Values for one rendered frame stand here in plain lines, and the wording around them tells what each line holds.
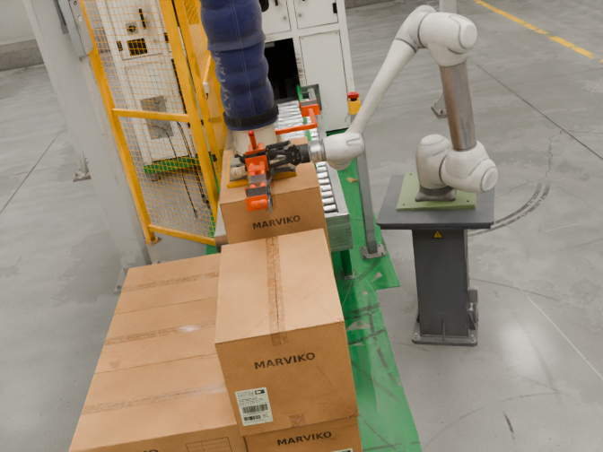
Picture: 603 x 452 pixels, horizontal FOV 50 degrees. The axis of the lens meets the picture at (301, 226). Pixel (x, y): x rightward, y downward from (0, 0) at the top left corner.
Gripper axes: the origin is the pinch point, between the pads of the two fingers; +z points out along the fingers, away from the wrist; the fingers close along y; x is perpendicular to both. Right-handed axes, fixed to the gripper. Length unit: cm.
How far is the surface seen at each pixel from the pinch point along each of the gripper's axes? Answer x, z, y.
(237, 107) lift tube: 16.4, 4.7, -17.7
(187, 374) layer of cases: -39, 40, 66
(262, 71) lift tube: 20.0, -7.6, -29.0
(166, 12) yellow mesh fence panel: 133, 42, -41
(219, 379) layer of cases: -45, 27, 66
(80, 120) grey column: 127, 104, 8
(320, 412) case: -75, -9, 61
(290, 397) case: -75, -1, 52
